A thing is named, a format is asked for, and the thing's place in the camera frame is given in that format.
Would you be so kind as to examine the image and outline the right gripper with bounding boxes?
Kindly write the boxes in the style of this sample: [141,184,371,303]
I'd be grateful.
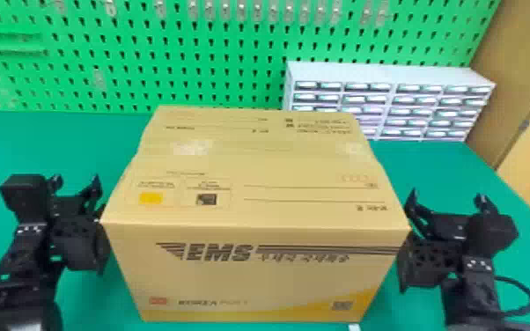
[395,188,500,294]

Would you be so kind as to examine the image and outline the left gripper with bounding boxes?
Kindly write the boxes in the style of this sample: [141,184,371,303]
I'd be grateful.
[47,173,112,276]

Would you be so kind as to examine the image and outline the cardboard box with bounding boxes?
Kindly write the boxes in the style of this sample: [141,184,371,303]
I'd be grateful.
[99,105,413,324]

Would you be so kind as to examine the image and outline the white drawer cabinet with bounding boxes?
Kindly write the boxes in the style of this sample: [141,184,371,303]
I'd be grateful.
[282,61,497,143]

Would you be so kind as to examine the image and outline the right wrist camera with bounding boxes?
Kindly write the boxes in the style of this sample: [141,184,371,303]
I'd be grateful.
[465,212,520,261]

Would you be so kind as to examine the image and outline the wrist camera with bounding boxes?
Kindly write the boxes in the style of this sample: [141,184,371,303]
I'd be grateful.
[465,212,520,261]
[0,173,52,225]

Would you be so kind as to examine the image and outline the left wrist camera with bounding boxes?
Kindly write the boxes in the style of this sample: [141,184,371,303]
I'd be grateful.
[0,173,52,225]

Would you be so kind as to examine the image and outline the black cable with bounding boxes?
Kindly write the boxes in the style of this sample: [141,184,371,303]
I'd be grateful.
[495,276,530,320]

